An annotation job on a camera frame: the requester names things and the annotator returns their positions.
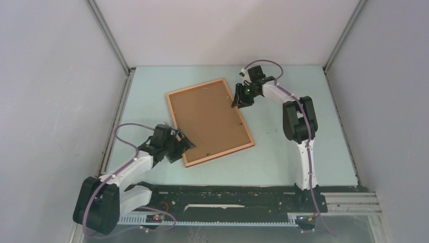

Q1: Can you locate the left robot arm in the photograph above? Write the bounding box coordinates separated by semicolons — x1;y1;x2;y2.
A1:
72;124;196;239

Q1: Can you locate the right corner aluminium post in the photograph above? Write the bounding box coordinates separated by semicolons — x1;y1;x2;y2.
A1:
323;0;368;74

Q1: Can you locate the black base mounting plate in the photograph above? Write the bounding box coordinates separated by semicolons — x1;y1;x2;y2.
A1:
128;182;328;223

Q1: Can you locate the wooden picture frame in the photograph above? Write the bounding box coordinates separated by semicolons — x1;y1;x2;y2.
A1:
166;78;256;169

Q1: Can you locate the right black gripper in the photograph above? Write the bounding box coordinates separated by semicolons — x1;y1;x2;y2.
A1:
231;83;259;109

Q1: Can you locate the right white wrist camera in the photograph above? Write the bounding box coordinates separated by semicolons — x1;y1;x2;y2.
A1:
239;68;251;84

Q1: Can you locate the corner aluminium post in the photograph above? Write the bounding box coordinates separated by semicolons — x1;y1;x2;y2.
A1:
323;0;368;74
85;0;132;75

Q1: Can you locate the left corner aluminium post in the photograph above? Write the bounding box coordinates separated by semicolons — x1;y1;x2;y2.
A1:
85;0;132;75

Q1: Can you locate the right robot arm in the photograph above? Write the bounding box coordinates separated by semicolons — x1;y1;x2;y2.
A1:
231;65;318;212

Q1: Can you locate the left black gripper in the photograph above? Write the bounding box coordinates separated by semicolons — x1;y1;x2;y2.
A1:
163;128;196;164

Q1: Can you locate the brown cardboard backing board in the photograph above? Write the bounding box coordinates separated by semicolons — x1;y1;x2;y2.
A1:
169;81;252;165

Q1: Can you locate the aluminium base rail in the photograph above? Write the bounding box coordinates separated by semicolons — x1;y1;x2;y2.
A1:
124;186;381;229

